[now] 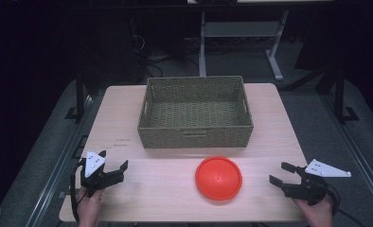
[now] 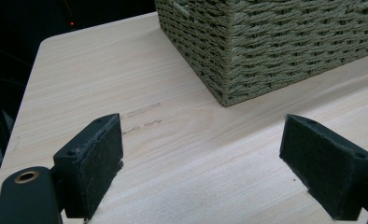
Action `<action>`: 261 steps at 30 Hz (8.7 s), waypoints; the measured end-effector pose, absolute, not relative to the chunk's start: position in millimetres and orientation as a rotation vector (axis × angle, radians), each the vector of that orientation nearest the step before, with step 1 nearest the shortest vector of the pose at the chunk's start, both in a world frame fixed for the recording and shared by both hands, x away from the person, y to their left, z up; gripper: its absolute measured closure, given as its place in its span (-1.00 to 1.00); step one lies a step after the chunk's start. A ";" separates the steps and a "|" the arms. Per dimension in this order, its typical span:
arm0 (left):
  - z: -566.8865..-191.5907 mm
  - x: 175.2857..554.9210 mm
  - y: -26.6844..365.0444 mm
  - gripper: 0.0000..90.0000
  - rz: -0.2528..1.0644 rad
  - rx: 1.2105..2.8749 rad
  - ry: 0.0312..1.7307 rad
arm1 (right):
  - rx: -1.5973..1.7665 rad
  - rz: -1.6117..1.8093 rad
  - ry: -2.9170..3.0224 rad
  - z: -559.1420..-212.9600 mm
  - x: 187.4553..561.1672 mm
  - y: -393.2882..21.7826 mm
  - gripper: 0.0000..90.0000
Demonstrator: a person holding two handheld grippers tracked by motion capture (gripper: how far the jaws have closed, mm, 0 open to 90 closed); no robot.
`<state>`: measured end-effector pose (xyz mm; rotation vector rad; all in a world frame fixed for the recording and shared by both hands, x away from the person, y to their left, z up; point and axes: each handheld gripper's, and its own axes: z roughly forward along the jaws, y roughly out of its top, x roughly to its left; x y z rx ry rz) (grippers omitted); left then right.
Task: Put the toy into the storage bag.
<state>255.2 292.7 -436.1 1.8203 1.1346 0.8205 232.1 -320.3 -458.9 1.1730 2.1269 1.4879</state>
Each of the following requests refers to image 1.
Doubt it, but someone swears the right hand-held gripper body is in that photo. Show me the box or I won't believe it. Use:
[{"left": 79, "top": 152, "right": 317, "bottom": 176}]
[{"left": 281, "top": 158, "right": 353, "bottom": 206}]

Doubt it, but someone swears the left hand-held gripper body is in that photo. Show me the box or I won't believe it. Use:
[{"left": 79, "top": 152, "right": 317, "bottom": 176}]
[{"left": 80, "top": 150, "right": 126, "bottom": 199}]

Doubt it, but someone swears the orange plastic plate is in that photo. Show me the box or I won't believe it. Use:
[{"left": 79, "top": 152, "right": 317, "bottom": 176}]
[{"left": 194, "top": 155, "right": 243, "bottom": 202}]

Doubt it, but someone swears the green woven wicker basket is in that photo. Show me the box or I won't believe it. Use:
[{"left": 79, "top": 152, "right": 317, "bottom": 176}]
[{"left": 137, "top": 75, "right": 255, "bottom": 149}]

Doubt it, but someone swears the person's right hand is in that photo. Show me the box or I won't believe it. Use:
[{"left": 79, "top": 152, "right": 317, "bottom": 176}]
[{"left": 293, "top": 195, "right": 334, "bottom": 227}]

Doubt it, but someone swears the person's left hand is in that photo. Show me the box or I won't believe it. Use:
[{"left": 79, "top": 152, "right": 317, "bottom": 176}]
[{"left": 75, "top": 187, "right": 105, "bottom": 227}]

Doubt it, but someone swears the black metal stand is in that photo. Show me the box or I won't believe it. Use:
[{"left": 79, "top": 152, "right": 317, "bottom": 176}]
[
  {"left": 333, "top": 67, "right": 360, "bottom": 124},
  {"left": 64, "top": 69, "right": 88, "bottom": 123}
]

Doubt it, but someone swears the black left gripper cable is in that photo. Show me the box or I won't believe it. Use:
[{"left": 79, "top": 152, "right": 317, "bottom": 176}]
[{"left": 69, "top": 160, "right": 87, "bottom": 223}]

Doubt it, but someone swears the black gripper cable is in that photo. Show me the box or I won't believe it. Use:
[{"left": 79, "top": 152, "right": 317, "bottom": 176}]
[
  {"left": 324, "top": 184, "right": 367, "bottom": 227},
  {"left": 69, "top": 160, "right": 87, "bottom": 223}
]

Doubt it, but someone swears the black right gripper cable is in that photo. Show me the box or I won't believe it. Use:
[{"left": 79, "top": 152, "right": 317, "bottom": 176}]
[{"left": 324, "top": 184, "right": 367, "bottom": 227}]

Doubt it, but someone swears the metal floor rail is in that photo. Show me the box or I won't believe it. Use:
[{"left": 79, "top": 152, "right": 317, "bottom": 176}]
[
  {"left": 25, "top": 94, "right": 98, "bottom": 227},
  {"left": 322, "top": 93, "right": 373, "bottom": 219}
]

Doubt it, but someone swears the tangle of floor cables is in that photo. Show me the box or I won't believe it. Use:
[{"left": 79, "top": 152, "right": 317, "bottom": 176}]
[{"left": 130, "top": 33, "right": 202, "bottom": 79}]

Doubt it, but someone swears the grey metal desk frame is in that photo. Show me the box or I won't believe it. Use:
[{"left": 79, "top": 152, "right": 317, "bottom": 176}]
[{"left": 198, "top": 9, "right": 291, "bottom": 82}]

